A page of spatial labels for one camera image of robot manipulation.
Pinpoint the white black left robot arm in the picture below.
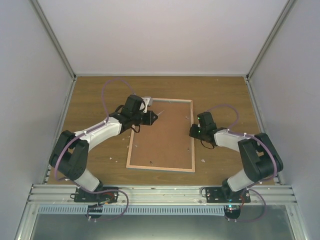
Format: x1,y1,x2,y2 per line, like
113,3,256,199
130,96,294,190
49,94,158,202

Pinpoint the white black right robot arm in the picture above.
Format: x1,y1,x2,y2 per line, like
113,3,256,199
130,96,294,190
189,111,284,203

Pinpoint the grey slotted cable duct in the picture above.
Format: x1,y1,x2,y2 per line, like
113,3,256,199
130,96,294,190
38,204,225,216

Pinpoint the aluminium front rail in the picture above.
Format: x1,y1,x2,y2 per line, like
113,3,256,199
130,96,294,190
27,184,298,206

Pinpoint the aluminium corner post left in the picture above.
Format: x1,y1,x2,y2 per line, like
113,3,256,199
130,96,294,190
29,0,77,81

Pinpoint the aluminium corner post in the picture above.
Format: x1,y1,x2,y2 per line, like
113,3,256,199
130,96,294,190
29,0,77,81
245,0,297,81

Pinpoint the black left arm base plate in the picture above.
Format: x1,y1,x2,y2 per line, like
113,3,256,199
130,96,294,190
70,186,119,204

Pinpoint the aluminium corner post right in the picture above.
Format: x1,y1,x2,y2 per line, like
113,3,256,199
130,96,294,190
245,0,297,81

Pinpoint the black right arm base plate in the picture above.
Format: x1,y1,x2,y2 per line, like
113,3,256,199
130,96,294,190
199,185,251,204

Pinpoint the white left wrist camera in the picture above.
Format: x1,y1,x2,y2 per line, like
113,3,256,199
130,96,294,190
140,96,153,113

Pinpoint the turquoise picture frame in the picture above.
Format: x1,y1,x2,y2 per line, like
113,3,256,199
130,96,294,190
126,98,195,173

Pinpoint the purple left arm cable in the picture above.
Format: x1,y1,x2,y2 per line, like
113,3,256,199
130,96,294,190
54,77,135,182

